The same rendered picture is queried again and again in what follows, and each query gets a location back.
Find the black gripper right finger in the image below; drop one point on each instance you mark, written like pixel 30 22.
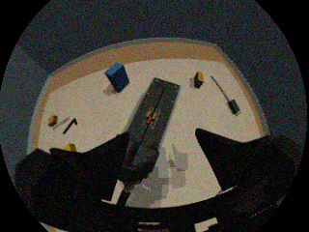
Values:
pixel 227 157

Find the small brown rectangular block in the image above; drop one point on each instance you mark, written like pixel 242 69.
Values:
pixel 52 121
pixel 198 79

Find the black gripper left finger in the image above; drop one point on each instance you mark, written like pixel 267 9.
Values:
pixel 100 166

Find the blue cube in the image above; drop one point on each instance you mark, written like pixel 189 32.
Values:
pixel 118 76

